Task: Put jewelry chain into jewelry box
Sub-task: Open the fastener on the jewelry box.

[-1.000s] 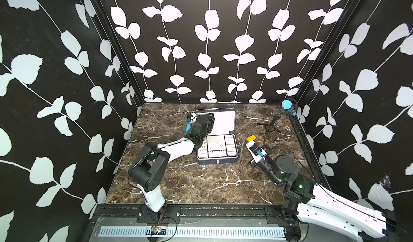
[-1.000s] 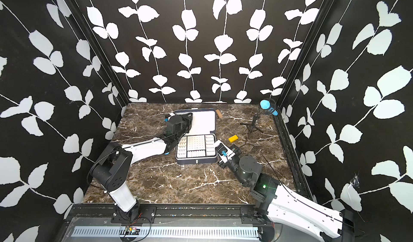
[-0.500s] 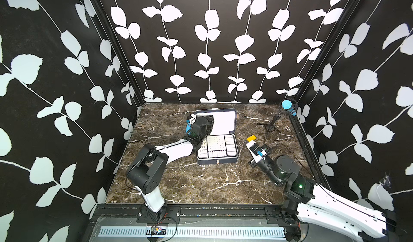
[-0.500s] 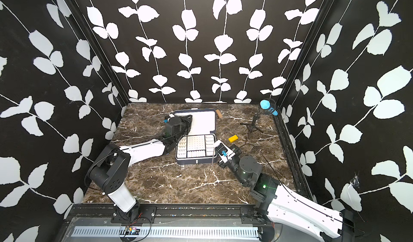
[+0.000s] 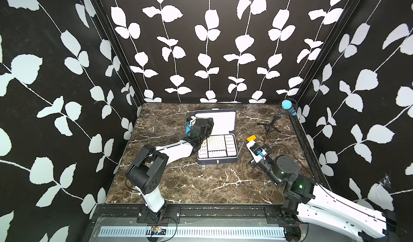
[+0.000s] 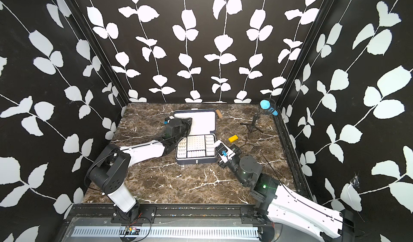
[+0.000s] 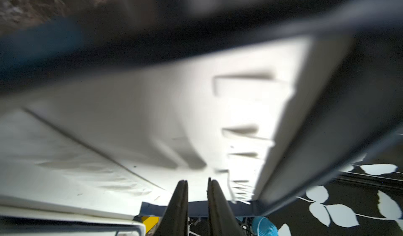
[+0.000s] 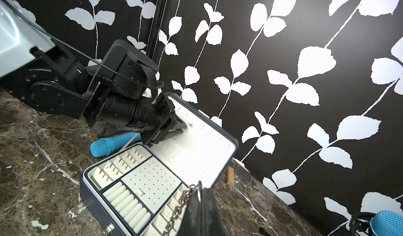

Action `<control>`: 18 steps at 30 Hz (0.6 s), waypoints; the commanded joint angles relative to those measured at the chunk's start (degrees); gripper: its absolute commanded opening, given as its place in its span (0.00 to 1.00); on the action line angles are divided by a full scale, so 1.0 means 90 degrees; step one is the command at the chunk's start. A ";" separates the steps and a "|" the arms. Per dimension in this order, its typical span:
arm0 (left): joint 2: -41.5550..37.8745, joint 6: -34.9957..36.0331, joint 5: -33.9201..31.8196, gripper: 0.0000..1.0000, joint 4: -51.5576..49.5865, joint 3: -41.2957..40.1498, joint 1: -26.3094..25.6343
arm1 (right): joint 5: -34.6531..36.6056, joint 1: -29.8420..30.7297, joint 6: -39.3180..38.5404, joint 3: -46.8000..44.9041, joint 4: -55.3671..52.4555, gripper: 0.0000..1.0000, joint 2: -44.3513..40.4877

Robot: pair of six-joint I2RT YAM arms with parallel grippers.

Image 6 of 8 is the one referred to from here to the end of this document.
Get black mini tripod stand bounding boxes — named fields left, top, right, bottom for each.
left=240, top=113, right=263, bottom=134

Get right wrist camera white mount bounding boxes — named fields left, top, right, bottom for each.
left=214, top=140, right=236, bottom=166

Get blue microphone on tripod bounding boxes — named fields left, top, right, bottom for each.
left=260, top=98, right=279, bottom=116

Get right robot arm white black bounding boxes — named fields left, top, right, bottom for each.
left=214, top=140, right=356, bottom=242

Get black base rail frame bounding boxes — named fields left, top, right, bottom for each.
left=62, top=203, right=271, bottom=228

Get white slotted cable duct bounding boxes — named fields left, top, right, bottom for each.
left=69, top=226, right=259, bottom=239

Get yellow rectangular block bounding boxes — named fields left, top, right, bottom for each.
left=228, top=135, right=239, bottom=143

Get small green circuit board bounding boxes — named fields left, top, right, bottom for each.
left=123, top=227, right=140, bottom=237

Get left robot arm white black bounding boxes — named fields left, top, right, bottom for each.
left=84, top=117, right=192, bottom=220

